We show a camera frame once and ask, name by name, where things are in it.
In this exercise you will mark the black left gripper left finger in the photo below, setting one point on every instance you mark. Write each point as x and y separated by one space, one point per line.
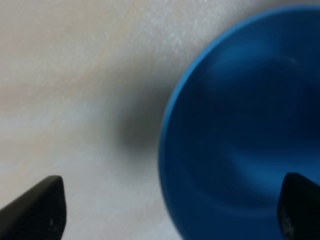
38 214

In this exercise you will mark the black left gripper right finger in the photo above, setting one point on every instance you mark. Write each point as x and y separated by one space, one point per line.
298 209

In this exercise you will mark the blue plastic bowl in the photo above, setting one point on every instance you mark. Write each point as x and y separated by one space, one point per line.
245 113

